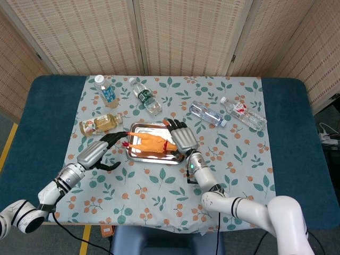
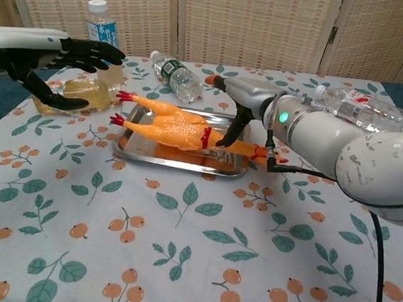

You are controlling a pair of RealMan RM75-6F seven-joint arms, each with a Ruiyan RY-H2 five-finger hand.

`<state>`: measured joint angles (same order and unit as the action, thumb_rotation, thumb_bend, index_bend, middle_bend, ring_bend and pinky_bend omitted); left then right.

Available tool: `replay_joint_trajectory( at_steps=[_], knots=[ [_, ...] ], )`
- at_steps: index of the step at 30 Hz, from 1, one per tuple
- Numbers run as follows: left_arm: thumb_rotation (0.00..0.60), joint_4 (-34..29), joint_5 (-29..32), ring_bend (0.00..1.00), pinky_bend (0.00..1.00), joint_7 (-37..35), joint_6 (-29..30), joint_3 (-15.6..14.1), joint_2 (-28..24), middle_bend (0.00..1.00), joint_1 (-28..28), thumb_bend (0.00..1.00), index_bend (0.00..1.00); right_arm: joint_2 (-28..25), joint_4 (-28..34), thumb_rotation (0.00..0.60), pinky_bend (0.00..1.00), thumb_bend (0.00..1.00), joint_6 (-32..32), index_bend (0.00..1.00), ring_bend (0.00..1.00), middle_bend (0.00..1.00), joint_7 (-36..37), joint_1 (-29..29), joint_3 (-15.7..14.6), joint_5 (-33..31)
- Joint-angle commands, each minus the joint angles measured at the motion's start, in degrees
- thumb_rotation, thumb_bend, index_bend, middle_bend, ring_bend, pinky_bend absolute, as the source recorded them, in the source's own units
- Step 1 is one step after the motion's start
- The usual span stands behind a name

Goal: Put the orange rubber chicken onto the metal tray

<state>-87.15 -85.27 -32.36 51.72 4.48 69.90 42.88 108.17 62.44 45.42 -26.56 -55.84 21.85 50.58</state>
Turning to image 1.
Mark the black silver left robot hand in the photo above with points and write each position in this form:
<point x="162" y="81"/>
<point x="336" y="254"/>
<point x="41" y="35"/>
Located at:
<point x="91" y="155"/>

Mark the blue padded table cover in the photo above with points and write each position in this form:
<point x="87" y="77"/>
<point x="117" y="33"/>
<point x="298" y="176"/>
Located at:
<point x="295" y="148"/>

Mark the yellow tea bottle peach label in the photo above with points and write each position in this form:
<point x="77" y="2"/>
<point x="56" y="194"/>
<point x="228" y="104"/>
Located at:
<point x="99" y="125"/>

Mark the woven bamboo folding screen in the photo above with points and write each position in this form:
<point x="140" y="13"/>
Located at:
<point x="170" y="34"/>

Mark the blue padded seat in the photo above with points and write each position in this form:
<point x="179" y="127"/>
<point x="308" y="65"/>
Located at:
<point x="164" y="241"/>

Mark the clear bluish water bottle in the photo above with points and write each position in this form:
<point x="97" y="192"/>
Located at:
<point x="207" y="113"/>

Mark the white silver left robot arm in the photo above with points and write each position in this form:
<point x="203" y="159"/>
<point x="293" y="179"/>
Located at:
<point x="50" y="194"/>

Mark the orange rubber chicken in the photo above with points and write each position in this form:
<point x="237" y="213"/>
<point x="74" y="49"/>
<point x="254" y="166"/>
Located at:
<point x="150" y="142"/>

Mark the leaf and berry print tablecloth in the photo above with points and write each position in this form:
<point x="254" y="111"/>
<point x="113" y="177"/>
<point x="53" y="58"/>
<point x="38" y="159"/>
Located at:
<point x="148" y="191"/>

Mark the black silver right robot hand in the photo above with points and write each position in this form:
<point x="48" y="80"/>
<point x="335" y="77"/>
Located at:
<point x="184" y="139"/>

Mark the red label water bottle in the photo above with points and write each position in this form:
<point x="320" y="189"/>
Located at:
<point x="245" y="112"/>

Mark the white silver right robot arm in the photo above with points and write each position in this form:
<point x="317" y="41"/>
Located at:
<point x="239" y="205"/>

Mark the blue label drink bottle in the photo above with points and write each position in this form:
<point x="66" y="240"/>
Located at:
<point x="107" y="93"/>

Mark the green label water bottle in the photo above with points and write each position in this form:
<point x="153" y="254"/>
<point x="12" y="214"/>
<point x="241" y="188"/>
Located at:
<point x="146" y="97"/>

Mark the small orange box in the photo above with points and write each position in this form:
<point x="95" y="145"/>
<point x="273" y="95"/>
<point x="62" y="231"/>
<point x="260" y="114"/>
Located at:
<point x="106" y="231"/>

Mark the silver metal tray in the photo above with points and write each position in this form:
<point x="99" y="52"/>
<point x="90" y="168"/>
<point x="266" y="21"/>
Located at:
<point x="159" y="158"/>

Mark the white power strip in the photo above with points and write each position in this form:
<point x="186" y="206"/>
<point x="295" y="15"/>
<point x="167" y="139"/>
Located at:
<point x="328" y="136"/>

